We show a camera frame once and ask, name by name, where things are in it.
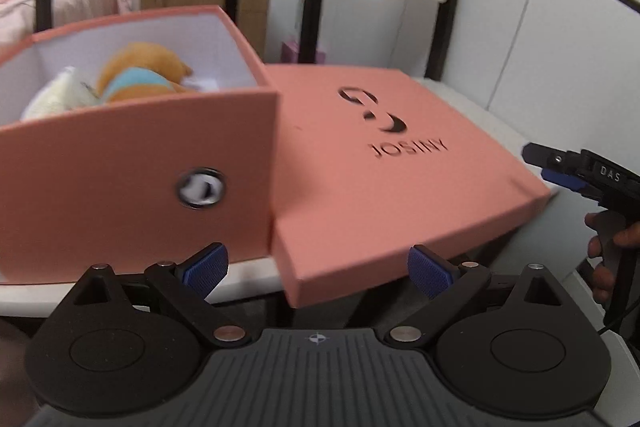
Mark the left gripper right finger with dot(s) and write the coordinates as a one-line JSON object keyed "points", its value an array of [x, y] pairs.
{"points": [[450, 290]]}

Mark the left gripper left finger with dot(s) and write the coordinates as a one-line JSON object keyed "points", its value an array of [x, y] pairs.
{"points": [[181, 289]]}

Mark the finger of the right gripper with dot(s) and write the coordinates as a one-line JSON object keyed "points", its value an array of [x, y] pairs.
{"points": [[541, 156], [570, 182]]}

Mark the brown teddy bear plush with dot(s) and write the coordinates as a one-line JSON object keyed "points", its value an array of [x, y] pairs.
{"points": [[142, 70]]}

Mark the white tissue pack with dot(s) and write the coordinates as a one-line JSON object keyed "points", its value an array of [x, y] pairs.
{"points": [[67, 91]]}

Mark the pink open shoe box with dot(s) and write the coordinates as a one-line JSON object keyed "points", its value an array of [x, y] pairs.
{"points": [[136, 182]]}

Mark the pink shoe box lid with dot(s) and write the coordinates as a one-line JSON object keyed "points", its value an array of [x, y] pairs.
{"points": [[370, 163]]}

